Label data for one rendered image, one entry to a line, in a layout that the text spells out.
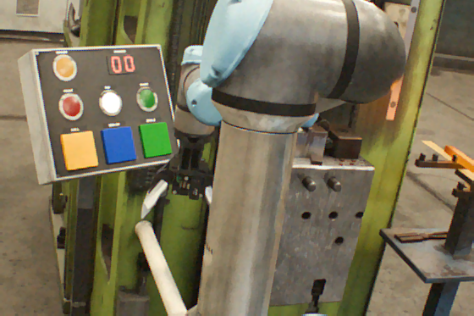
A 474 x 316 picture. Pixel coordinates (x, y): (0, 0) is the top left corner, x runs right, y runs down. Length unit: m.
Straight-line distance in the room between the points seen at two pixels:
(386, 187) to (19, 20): 5.26
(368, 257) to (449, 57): 7.29
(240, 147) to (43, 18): 6.29
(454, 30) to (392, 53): 8.70
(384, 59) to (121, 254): 1.40
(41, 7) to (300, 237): 5.37
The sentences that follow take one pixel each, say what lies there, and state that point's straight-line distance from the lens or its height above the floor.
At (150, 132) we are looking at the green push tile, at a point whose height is 1.03.
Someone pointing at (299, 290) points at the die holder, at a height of 0.52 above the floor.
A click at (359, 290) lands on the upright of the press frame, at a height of 0.37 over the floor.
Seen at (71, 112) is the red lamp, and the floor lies 1.08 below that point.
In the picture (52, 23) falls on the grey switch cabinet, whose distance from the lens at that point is 6.98.
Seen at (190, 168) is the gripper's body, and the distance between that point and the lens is 1.22.
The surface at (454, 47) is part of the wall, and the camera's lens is 9.50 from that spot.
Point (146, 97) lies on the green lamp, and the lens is 1.55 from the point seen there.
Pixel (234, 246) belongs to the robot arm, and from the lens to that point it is 0.75.
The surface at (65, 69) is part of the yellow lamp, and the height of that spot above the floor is 1.16.
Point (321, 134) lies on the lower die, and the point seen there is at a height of 0.99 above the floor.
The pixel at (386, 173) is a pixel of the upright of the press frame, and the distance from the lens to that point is 2.20.
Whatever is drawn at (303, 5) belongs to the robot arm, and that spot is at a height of 1.45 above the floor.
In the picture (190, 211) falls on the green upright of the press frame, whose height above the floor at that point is 0.68.
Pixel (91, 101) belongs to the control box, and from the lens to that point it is 1.47.
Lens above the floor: 1.53
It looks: 19 degrees down
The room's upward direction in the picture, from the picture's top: 10 degrees clockwise
